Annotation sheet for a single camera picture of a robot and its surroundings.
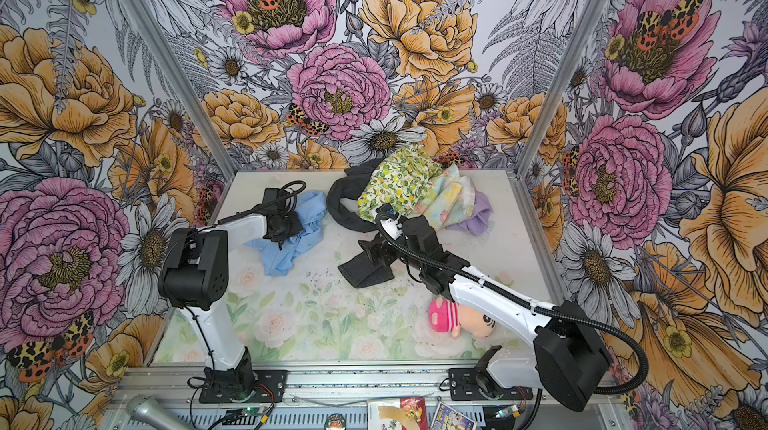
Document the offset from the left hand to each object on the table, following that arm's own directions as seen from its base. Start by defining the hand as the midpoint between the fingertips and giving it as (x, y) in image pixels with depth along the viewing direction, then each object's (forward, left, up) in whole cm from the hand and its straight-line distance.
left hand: (295, 234), depth 101 cm
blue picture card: (-51, -44, +1) cm, 67 cm away
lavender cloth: (+1, -61, +4) cm, 61 cm away
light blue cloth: (+8, -4, +4) cm, 10 cm away
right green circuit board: (-50, -59, -1) cm, 77 cm away
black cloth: (-14, -23, 0) cm, 27 cm away
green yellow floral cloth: (+16, -36, +8) cm, 40 cm away
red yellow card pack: (-50, -35, +3) cm, 61 cm away
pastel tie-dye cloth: (+6, -51, +9) cm, 52 cm away
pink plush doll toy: (-29, -46, +5) cm, 54 cm away
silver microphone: (-48, +24, +2) cm, 54 cm away
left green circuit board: (-48, +3, -2) cm, 49 cm away
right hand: (-14, -27, +18) cm, 36 cm away
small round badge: (-51, -18, -1) cm, 54 cm away
